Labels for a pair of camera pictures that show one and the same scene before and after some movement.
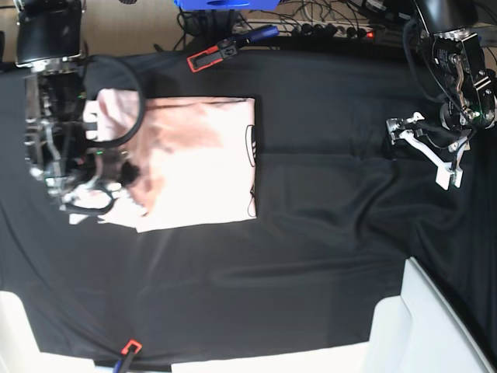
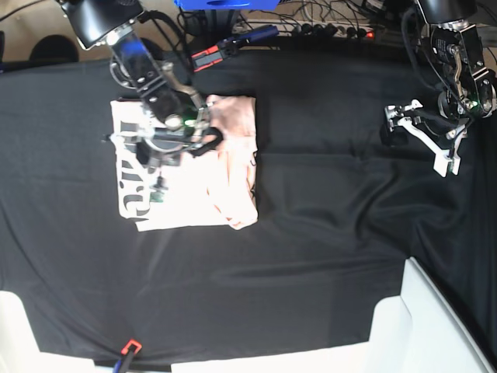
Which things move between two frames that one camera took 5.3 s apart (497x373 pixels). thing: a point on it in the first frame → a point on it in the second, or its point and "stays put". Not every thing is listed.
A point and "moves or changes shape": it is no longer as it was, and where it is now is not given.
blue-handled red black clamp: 228,48 stays put
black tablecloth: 338,214 stays put
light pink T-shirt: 196,158 moves or changes shape
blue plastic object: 227,5 stays put
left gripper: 110,166 → 152,158
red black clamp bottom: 132,348 stays put
